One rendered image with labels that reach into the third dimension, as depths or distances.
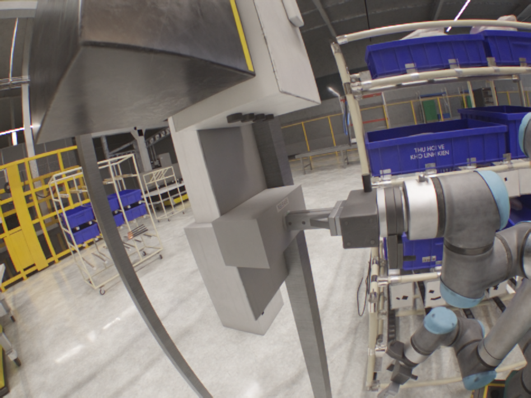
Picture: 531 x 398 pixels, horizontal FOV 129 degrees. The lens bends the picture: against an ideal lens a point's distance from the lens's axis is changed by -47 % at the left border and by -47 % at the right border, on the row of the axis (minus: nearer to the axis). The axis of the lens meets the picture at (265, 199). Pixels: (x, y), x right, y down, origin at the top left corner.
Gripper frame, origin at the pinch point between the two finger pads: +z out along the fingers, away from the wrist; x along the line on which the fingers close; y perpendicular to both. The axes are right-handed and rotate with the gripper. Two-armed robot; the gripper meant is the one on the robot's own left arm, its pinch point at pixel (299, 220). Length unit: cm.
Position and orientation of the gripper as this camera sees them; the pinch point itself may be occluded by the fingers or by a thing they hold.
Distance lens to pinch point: 39.8
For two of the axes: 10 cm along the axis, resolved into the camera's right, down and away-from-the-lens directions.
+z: -8.7, 1.1, 4.9
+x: -4.4, 3.0, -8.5
